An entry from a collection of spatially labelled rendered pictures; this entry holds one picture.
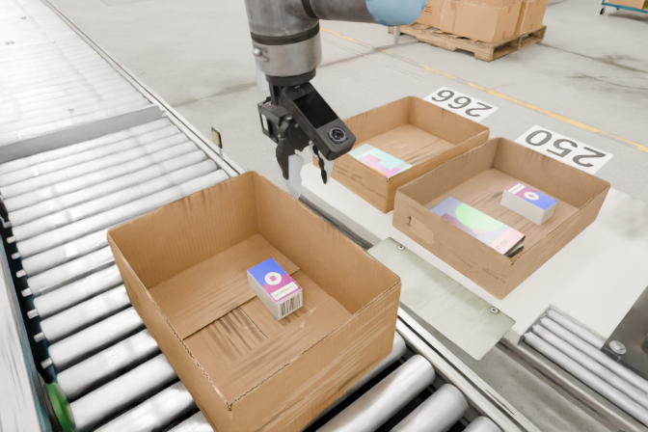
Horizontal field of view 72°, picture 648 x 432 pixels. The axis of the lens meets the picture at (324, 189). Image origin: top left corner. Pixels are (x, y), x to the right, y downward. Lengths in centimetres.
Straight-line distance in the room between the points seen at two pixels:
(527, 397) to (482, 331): 90
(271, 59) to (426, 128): 87
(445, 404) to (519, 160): 67
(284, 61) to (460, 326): 54
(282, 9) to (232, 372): 53
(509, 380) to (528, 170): 81
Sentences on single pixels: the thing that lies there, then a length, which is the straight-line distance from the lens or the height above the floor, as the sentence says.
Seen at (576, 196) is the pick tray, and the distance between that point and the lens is 119.
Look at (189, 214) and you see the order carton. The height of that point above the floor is 88.
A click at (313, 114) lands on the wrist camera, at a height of 113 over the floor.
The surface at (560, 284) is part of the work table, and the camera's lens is 99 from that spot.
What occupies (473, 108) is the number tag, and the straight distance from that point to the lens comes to 134.
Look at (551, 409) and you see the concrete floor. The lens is 175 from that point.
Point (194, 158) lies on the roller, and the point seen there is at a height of 74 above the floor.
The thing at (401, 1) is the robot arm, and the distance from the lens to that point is 50.
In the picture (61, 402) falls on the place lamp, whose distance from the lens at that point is 72.
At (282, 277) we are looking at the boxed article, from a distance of 83.
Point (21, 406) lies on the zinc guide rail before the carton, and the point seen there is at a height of 89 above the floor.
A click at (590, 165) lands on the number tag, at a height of 86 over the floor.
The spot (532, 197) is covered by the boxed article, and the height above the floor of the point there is 80.
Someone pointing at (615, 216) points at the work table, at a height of 75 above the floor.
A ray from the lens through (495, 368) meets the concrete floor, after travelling 176.
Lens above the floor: 140
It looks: 35 degrees down
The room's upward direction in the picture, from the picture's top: straight up
